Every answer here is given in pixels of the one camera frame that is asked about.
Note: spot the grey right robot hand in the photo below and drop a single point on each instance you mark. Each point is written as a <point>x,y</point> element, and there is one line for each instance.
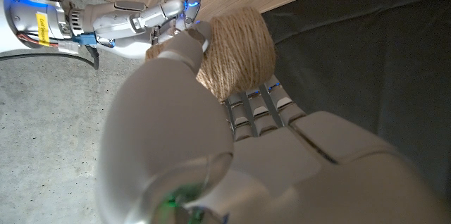
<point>141,19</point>

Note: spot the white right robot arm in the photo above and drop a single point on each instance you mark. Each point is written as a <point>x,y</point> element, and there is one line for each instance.
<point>24,16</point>

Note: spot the brown twine spool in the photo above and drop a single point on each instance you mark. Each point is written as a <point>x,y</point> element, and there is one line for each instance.
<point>236,55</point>

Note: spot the black backdrop curtain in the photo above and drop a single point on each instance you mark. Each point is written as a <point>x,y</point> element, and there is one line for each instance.
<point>370,58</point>

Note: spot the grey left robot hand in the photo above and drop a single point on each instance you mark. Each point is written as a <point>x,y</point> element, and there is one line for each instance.
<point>282,167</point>

